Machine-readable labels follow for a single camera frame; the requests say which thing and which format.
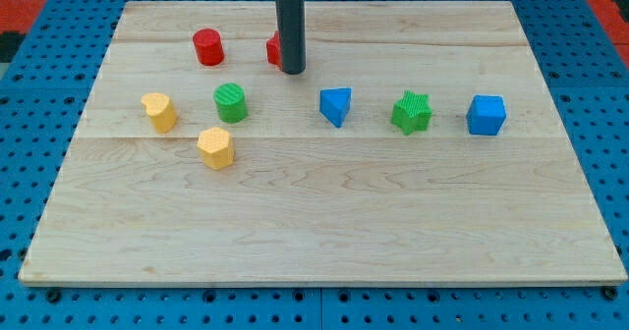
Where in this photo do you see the yellow hexagon block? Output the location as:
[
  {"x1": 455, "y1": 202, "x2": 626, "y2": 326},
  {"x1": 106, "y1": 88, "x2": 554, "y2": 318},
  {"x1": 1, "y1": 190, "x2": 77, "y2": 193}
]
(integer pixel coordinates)
[{"x1": 197, "y1": 127, "x2": 235, "y2": 170}]

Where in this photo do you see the red cylinder block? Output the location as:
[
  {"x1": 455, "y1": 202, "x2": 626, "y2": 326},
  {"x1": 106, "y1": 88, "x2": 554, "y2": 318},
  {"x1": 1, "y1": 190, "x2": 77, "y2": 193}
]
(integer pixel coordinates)
[{"x1": 193, "y1": 28, "x2": 225, "y2": 66}]

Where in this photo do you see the light wooden board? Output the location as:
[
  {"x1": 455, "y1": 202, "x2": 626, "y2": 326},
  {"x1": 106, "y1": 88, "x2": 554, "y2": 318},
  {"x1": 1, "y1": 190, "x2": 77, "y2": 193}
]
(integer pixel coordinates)
[{"x1": 19, "y1": 1, "x2": 627, "y2": 288}]

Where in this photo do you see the red star block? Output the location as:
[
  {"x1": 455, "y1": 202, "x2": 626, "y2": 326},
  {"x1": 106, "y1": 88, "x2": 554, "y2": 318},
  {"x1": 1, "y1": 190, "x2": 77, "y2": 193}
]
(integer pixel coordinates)
[{"x1": 265, "y1": 30, "x2": 282, "y2": 69}]

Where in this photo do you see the blue triangle block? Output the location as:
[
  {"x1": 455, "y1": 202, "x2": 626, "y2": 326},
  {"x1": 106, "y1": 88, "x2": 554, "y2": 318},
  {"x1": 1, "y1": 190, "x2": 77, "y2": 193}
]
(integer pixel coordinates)
[{"x1": 319, "y1": 87, "x2": 353, "y2": 128}]

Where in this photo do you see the green star block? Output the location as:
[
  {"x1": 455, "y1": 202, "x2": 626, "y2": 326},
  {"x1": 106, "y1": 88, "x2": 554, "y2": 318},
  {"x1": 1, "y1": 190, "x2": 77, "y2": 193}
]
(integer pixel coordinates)
[{"x1": 391, "y1": 90, "x2": 432, "y2": 136}]

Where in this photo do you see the green cylinder block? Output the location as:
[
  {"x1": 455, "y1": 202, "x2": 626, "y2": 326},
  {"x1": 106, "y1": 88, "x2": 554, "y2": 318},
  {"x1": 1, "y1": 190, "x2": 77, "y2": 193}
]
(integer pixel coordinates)
[{"x1": 213, "y1": 82, "x2": 248, "y2": 124}]

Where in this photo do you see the yellow heart block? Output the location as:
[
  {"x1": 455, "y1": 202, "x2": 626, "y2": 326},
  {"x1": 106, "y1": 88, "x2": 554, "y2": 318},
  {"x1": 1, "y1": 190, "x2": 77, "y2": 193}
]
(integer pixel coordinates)
[{"x1": 141, "y1": 92, "x2": 178, "y2": 134}]

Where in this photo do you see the blue cube block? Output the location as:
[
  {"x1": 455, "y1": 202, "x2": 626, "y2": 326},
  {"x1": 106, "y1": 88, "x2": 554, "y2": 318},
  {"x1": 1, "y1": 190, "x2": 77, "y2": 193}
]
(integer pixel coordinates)
[{"x1": 466, "y1": 94, "x2": 507, "y2": 136}]

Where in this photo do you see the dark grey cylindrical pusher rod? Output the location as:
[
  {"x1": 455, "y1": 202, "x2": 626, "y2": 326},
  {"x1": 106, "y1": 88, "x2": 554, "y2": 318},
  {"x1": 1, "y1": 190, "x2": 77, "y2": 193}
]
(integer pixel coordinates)
[{"x1": 275, "y1": 0, "x2": 306, "y2": 75}]

